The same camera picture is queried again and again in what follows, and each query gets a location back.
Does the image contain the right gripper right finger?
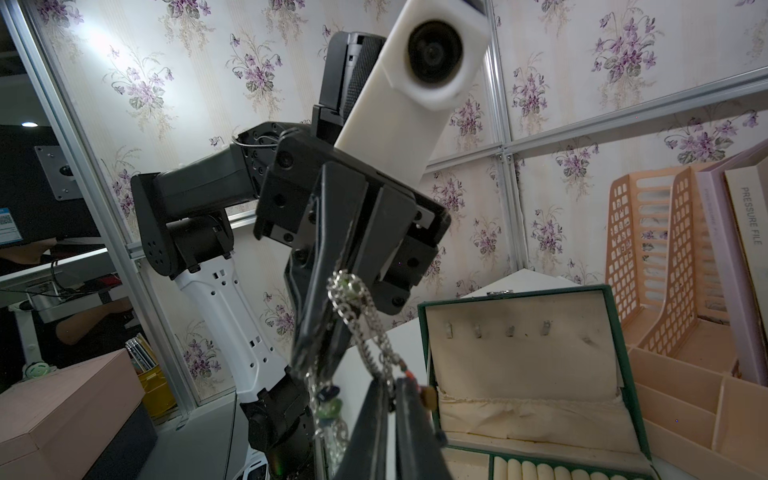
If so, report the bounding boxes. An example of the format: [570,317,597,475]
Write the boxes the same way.
[395,377,451,480]

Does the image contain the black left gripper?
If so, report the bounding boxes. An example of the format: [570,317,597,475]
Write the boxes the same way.
[253,128,451,378]

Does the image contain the silver jewelry chain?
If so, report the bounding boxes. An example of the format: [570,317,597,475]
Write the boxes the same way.
[302,269,439,475]

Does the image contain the green jewelry box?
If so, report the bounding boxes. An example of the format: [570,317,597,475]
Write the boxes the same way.
[419,285,658,479]

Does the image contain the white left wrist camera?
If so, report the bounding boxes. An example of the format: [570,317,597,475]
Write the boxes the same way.
[335,1,491,187]

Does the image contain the peach plastic file organizer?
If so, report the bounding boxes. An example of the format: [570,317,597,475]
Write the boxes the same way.
[605,164,767,479]

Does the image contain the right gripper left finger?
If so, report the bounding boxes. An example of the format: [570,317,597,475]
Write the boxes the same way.
[334,378,393,480]

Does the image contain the books in file organizer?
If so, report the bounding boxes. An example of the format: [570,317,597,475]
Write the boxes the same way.
[695,140,767,386]

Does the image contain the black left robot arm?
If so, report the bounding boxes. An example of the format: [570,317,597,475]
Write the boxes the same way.
[131,21,468,479]

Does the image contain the pink cardboard box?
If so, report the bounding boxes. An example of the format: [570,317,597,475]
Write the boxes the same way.
[1,350,144,479]

